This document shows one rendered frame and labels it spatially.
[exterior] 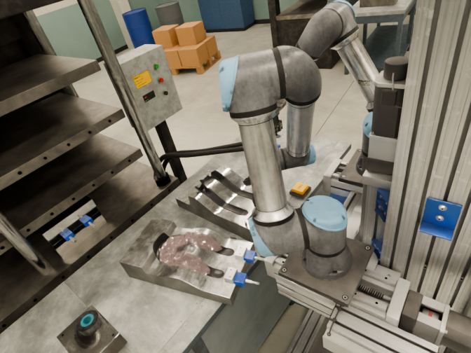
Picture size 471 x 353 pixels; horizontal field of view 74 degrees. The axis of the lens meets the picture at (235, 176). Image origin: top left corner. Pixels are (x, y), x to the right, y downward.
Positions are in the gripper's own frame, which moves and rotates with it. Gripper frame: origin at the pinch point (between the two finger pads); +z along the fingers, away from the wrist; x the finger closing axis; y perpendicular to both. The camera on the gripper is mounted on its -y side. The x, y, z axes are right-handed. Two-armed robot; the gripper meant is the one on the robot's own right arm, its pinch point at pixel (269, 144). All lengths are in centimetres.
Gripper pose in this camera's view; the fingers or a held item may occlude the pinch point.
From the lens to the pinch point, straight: 172.6
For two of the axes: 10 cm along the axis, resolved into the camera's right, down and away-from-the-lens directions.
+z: 1.9, 7.7, 6.1
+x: 4.9, -6.1, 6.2
